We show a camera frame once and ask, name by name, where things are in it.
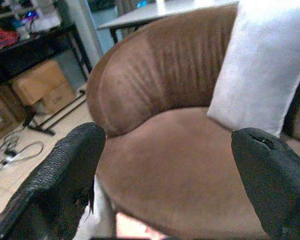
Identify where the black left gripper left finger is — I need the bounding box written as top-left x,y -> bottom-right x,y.
0,122 -> 107,240

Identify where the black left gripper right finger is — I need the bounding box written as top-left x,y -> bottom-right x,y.
231,127 -> 300,240

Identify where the white pillow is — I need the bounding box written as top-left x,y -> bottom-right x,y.
206,0 -> 300,138

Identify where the brown velvet round sofa chair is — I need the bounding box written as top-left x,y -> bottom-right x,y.
86,3 -> 300,240

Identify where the brown cardboard box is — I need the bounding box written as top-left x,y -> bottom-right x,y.
0,86 -> 23,136
14,61 -> 77,115

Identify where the black metal desk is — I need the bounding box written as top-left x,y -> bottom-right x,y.
0,23 -> 93,137

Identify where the red bag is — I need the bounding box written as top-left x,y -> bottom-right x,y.
0,23 -> 20,51

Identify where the white dining table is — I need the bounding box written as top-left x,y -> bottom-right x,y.
97,0 -> 240,43

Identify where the grey floor cable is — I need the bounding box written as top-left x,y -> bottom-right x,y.
0,129 -> 45,166

